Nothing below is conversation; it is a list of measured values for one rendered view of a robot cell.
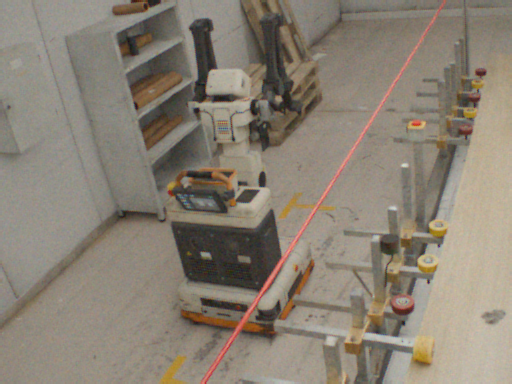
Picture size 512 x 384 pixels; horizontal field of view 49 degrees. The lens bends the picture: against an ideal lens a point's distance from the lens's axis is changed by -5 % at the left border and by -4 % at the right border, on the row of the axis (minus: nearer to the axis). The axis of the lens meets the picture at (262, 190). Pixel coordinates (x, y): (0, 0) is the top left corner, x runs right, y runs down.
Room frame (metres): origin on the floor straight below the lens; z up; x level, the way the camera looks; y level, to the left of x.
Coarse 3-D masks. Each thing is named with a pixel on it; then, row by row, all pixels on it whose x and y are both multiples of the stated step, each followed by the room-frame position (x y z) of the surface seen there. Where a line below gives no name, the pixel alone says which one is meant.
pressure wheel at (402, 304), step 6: (402, 294) 1.57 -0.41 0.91; (396, 300) 1.55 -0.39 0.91; (402, 300) 1.54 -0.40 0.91; (408, 300) 1.54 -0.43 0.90; (414, 300) 1.53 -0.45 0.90; (396, 306) 1.52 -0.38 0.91; (402, 306) 1.51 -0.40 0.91; (408, 306) 1.51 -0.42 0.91; (396, 312) 1.51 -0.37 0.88; (402, 312) 1.50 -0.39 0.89; (408, 312) 1.50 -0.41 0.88; (402, 324) 1.54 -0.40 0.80
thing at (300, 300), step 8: (296, 296) 1.74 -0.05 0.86; (304, 296) 1.73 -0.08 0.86; (296, 304) 1.72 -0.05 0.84; (304, 304) 1.70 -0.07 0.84; (312, 304) 1.69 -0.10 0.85; (320, 304) 1.67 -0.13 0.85; (328, 304) 1.66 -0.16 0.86; (336, 304) 1.65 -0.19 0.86; (344, 304) 1.64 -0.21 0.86; (368, 304) 1.61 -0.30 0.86; (344, 312) 1.63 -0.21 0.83; (384, 312) 1.56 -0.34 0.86; (392, 312) 1.55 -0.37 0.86
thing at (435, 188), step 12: (468, 84) 4.01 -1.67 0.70; (456, 132) 3.22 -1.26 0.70; (444, 156) 2.91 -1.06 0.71; (444, 168) 2.79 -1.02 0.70; (432, 180) 2.68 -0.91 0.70; (444, 180) 2.69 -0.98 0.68; (432, 192) 2.56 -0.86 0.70; (432, 204) 2.45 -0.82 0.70; (432, 216) 2.35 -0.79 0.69; (420, 228) 2.26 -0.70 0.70; (420, 252) 2.08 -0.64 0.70; (408, 264) 2.01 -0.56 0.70; (408, 288) 1.85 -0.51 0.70; (396, 324) 1.66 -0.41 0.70; (396, 336) 1.64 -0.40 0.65; (372, 348) 1.55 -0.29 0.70; (372, 360) 1.49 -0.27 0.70; (384, 360) 1.49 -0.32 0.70; (372, 372) 1.44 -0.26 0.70; (384, 372) 1.47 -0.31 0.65
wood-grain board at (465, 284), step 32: (480, 128) 2.80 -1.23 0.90; (480, 160) 2.44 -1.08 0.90; (480, 192) 2.15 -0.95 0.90; (480, 224) 1.91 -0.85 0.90; (448, 256) 1.74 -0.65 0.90; (480, 256) 1.70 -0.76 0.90; (448, 288) 1.56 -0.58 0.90; (480, 288) 1.53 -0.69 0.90; (448, 320) 1.40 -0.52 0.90; (480, 320) 1.37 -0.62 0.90; (448, 352) 1.26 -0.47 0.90; (480, 352) 1.23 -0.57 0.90
